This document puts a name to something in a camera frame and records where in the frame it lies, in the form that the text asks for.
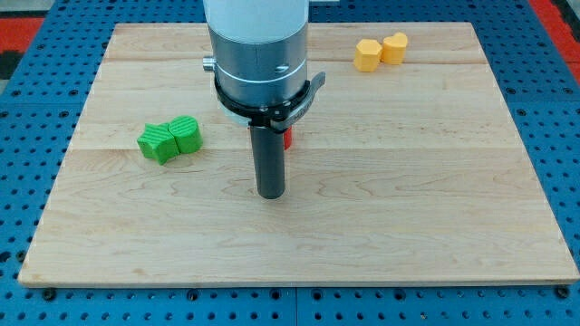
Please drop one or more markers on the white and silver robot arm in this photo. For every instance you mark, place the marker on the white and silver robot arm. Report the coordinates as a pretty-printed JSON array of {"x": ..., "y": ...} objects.
[{"x": 259, "y": 51}]

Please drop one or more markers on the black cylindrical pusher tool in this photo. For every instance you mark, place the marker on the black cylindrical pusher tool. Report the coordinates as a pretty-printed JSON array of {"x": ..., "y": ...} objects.
[{"x": 269, "y": 159}]

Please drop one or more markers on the red block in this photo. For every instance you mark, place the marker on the red block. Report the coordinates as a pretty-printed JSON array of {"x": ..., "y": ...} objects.
[{"x": 288, "y": 138}]

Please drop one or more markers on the green rounded block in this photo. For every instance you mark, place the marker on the green rounded block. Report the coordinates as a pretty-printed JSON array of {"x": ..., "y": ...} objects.
[{"x": 185, "y": 131}]

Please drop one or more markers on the light wooden board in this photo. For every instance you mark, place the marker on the light wooden board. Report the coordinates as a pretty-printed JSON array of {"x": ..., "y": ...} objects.
[{"x": 411, "y": 175}]

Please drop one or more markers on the green star block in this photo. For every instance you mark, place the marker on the green star block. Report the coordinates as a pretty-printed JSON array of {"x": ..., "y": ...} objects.
[{"x": 157, "y": 143}]

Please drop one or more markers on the yellow hexagon block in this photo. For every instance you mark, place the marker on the yellow hexagon block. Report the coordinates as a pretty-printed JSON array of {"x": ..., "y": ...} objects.
[{"x": 368, "y": 53}]

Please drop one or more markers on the yellow heart block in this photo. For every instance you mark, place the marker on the yellow heart block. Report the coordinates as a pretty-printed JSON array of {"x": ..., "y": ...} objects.
[{"x": 394, "y": 48}]

